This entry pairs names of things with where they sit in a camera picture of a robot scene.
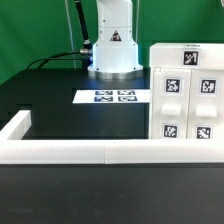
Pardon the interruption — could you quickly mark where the white U-shaped obstacle fence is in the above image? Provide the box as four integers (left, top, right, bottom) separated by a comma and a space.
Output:
0, 110, 224, 164

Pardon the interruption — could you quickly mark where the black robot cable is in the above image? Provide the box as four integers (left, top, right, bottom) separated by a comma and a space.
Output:
25, 0, 94, 70

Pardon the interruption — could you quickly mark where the white cabinet body box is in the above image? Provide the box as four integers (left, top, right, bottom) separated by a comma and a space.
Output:
149, 68, 224, 140

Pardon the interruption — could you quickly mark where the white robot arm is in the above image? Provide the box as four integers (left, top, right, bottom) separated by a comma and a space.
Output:
88, 0, 143, 80

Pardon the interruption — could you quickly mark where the white base marker plate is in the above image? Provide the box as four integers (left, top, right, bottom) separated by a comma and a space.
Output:
73, 89, 150, 104

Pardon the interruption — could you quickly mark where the white cabinet door panel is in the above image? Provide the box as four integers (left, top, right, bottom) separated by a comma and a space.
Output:
187, 70, 224, 139
149, 68, 191, 139

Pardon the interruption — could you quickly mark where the white cabinet top block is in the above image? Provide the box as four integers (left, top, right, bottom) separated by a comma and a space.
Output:
149, 43, 224, 70

